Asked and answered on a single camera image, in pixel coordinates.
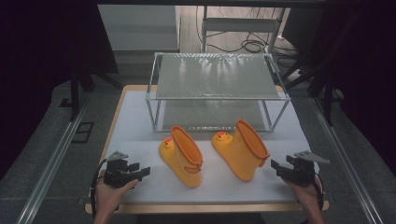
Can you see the yellow duck rain boot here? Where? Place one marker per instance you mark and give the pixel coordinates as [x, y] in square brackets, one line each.
[236, 158]
[182, 165]

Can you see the grey cabinet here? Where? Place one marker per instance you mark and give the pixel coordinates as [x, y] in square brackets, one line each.
[140, 28]

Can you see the person's right hand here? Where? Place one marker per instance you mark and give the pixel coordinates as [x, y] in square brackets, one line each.
[308, 193]

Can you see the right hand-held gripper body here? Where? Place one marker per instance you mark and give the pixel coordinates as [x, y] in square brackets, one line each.
[302, 172]

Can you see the black floor bracket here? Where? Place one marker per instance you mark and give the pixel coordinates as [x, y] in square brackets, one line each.
[82, 132]

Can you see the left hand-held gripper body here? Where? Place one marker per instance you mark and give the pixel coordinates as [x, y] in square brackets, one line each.
[116, 174]

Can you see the wooden table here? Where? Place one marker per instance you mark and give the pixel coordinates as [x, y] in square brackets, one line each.
[205, 207]

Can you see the black stand legs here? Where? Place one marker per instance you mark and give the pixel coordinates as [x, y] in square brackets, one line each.
[327, 93]
[74, 93]

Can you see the two-tier metal shoe rack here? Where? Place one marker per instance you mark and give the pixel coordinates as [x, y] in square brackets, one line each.
[211, 77]

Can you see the person's left hand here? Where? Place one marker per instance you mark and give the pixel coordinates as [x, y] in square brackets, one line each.
[107, 197]

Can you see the metal frame stand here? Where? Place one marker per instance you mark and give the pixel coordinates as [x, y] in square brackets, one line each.
[239, 25]

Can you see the aluminium floor rail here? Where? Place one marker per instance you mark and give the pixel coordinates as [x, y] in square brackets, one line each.
[53, 161]
[345, 158]

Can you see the white table mat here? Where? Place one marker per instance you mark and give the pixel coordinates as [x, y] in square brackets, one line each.
[218, 189]

